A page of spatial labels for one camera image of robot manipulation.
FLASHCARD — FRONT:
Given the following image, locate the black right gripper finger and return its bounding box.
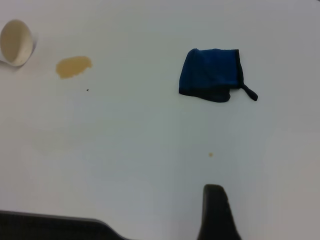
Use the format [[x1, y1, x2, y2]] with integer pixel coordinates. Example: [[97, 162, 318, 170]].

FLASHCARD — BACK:
[[197, 184, 243, 240]]

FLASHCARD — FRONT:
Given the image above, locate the blue microfiber cloth black trim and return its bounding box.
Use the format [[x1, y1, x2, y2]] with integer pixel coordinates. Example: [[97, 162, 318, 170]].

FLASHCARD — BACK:
[[178, 47, 259, 104]]

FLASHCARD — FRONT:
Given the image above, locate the light brown coffee spill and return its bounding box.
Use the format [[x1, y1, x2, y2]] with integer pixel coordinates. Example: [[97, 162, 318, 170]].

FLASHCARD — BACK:
[[55, 56, 93, 80]]

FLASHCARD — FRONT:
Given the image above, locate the white paper coffee cup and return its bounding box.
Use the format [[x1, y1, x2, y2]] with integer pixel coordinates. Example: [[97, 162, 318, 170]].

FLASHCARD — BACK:
[[0, 19, 38, 68]]

